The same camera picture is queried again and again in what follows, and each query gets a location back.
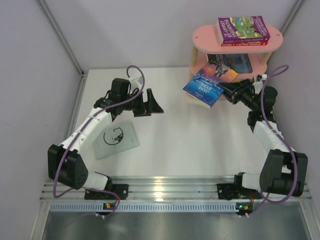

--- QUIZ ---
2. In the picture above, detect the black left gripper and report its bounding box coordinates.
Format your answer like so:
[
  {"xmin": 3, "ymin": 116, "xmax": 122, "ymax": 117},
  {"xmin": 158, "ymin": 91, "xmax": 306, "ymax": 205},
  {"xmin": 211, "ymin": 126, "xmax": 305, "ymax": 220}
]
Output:
[{"xmin": 120, "ymin": 88, "xmax": 163, "ymax": 117}]

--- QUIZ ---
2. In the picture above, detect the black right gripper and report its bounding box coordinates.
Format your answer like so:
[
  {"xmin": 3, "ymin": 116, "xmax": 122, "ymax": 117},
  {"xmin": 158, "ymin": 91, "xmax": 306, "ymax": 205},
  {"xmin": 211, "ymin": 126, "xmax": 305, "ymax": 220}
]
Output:
[{"xmin": 218, "ymin": 78, "xmax": 260, "ymax": 112}]

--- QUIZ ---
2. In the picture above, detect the blue Jane Eyre book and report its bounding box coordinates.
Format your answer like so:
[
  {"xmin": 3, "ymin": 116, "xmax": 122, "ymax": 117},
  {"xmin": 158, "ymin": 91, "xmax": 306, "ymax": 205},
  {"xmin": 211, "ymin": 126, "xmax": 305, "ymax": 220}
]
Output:
[{"xmin": 183, "ymin": 61, "xmax": 239, "ymax": 109}]

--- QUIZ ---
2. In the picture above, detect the dark blue Nineteen Eighty-Four book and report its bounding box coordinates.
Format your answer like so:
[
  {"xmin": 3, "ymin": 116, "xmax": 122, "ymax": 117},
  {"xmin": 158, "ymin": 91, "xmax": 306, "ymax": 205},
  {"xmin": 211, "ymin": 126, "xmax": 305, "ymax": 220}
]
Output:
[{"xmin": 207, "ymin": 53, "xmax": 253, "ymax": 74}]

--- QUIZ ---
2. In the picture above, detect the grey-green file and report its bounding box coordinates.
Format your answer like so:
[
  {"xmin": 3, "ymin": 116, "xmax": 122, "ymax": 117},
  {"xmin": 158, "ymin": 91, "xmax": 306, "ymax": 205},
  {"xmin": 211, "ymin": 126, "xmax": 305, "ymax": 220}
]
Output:
[{"xmin": 92, "ymin": 121, "xmax": 140, "ymax": 160}]

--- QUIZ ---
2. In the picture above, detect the red 13-Storey Treehouse book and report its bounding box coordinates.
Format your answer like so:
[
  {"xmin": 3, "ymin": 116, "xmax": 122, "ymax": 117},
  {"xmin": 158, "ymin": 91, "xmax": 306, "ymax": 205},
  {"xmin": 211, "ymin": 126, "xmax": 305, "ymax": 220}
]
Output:
[{"xmin": 221, "ymin": 41, "xmax": 268, "ymax": 47}]

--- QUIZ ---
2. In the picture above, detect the purple 117-Storey Treehouse book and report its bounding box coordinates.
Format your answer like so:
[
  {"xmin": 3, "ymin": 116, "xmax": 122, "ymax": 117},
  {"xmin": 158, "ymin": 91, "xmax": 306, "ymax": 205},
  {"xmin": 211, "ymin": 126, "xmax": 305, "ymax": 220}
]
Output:
[{"xmin": 216, "ymin": 15, "xmax": 270, "ymax": 44}]

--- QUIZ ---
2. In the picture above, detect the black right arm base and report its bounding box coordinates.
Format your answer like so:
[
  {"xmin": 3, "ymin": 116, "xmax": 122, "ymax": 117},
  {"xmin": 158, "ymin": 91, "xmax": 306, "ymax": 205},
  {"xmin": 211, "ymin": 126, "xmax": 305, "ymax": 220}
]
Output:
[{"xmin": 216, "ymin": 172, "xmax": 262, "ymax": 201}]

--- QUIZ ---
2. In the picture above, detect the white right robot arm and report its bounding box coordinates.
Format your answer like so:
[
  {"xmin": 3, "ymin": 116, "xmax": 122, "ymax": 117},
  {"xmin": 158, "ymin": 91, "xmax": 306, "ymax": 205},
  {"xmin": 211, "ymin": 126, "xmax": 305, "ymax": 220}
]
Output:
[{"xmin": 220, "ymin": 79, "xmax": 308, "ymax": 199}]

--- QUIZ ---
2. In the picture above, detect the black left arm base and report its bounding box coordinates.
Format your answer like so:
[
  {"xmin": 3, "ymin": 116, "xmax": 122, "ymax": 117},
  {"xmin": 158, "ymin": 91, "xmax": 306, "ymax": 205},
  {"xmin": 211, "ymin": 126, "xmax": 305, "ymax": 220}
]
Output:
[{"xmin": 84, "ymin": 179, "xmax": 129, "ymax": 200}]

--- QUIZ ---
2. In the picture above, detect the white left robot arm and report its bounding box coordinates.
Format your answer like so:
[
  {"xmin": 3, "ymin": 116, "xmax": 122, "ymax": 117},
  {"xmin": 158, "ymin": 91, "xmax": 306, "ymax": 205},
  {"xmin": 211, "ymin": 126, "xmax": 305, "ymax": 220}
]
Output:
[{"xmin": 47, "ymin": 76, "xmax": 164, "ymax": 199}]

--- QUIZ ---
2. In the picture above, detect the pink three-tier shelf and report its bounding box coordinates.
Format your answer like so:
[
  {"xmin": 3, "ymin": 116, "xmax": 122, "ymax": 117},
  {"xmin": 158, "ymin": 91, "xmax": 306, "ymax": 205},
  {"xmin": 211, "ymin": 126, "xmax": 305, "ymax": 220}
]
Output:
[{"xmin": 189, "ymin": 24, "xmax": 284, "ymax": 82}]

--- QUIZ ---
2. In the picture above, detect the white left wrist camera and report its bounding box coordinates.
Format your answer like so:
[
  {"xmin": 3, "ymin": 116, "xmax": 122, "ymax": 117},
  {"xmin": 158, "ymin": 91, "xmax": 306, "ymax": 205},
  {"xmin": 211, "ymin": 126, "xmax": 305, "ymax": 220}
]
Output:
[{"xmin": 128, "ymin": 76, "xmax": 143, "ymax": 86}]

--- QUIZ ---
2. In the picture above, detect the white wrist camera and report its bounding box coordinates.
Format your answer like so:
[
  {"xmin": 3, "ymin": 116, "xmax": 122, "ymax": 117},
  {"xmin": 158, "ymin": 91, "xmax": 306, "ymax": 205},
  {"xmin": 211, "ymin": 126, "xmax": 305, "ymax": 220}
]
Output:
[
  {"xmin": 128, "ymin": 76, "xmax": 143, "ymax": 86},
  {"xmin": 253, "ymin": 74, "xmax": 268, "ymax": 87}
]

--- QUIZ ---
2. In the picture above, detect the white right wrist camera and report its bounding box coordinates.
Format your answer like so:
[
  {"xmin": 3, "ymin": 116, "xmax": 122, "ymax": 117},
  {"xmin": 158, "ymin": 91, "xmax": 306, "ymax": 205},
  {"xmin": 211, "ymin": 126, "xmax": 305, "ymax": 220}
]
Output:
[{"xmin": 253, "ymin": 74, "xmax": 268, "ymax": 87}]

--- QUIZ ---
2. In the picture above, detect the aluminium mounting rail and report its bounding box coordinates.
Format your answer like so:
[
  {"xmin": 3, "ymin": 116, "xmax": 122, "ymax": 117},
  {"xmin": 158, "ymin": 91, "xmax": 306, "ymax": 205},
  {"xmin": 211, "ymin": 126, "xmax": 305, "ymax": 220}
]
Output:
[{"xmin": 39, "ymin": 175, "xmax": 312, "ymax": 202}]

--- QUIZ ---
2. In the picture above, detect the perforated grey cable duct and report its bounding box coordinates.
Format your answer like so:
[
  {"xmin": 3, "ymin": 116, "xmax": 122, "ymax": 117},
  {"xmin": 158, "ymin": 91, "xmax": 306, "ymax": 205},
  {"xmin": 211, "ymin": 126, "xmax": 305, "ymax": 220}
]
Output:
[{"xmin": 49, "ymin": 202, "xmax": 252, "ymax": 213}]

